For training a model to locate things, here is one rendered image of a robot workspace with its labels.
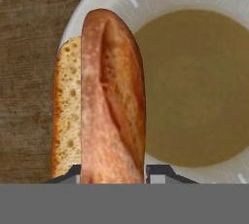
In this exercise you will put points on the white plate with tan centre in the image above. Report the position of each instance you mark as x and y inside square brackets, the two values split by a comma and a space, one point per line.
[194, 88]

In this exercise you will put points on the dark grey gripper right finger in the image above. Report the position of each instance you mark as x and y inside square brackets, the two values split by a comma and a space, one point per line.
[155, 173]

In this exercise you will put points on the golden brown bread bun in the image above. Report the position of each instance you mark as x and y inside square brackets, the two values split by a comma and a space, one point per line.
[67, 111]

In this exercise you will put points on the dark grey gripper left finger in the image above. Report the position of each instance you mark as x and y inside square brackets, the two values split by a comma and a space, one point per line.
[75, 173]

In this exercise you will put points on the reddish brown sausage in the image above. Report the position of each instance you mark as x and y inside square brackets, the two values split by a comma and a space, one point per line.
[110, 104]

